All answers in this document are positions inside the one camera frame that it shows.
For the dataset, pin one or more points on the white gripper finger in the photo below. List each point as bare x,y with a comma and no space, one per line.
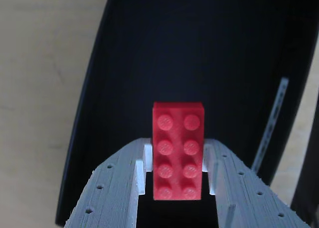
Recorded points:
246,200
112,195

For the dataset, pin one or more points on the red lego block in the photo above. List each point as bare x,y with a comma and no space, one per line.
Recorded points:
178,150

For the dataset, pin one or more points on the black rectangular bin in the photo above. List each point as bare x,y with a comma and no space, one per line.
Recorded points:
187,51

